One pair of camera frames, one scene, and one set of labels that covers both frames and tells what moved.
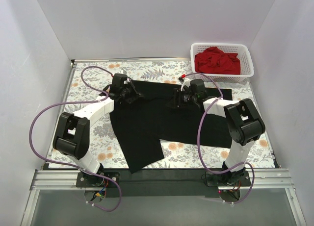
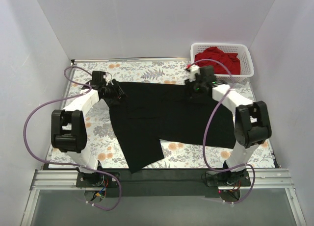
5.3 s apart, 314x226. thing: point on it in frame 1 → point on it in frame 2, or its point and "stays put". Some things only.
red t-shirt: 212,60 stays put
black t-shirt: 140,124 stays put
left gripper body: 132,92 → 114,90
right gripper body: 178,98 → 195,89
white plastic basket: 247,69 stays put
